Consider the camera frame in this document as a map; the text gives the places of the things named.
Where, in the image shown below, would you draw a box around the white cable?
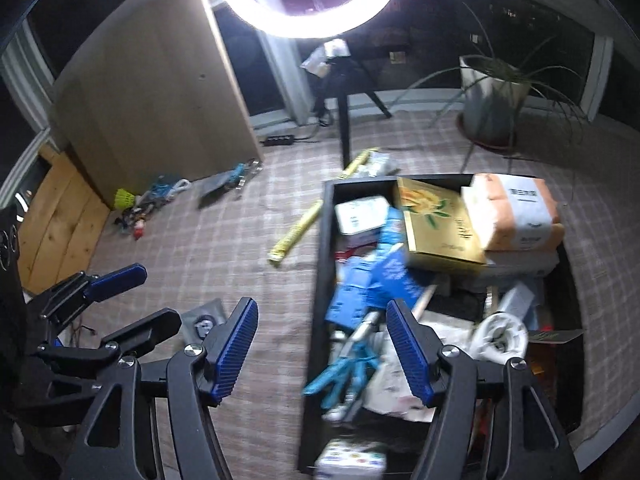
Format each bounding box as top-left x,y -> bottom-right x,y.
162,178 -> 193,198

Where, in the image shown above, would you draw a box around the teal plastic gloves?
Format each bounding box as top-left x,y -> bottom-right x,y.
303,342 -> 380,411

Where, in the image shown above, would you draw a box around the white blue box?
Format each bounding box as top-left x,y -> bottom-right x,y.
334,195 -> 390,236

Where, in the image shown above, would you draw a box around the black tripod stand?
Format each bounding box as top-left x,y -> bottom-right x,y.
312,56 -> 393,169

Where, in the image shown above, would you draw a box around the yellow green cup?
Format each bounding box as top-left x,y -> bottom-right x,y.
114,188 -> 136,211

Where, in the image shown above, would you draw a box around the black power strip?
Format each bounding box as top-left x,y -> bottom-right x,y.
262,134 -> 296,146

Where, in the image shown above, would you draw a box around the grey pouch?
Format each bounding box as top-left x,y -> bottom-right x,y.
198,171 -> 233,209

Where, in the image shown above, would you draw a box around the red small toy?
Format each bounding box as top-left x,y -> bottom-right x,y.
132,219 -> 145,240

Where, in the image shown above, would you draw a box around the yellow flower box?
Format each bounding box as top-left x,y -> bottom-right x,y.
395,177 -> 486,275

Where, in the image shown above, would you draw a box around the white tissue pack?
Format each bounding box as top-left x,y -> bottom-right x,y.
314,439 -> 387,480

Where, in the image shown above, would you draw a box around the metal scissors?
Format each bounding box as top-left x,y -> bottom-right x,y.
234,159 -> 262,200

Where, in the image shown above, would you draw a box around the orange white paper pack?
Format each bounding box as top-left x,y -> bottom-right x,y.
461,174 -> 565,252

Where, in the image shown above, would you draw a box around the grey foil sachet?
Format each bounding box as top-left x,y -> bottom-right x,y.
180,298 -> 227,344

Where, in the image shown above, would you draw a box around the tan cabinet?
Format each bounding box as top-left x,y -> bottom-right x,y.
52,0 -> 262,203

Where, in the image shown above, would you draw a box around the wooden board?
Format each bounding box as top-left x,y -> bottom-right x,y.
18,144 -> 110,295

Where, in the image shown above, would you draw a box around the potted plant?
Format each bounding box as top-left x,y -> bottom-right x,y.
390,6 -> 588,153

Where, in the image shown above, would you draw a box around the blue packet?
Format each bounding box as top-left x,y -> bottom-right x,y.
367,248 -> 433,309

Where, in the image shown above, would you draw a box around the black storage bin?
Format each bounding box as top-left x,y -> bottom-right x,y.
297,177 -> 585,476

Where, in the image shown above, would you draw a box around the yellow long packet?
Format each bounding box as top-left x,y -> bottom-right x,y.
267,198 -> 323,266

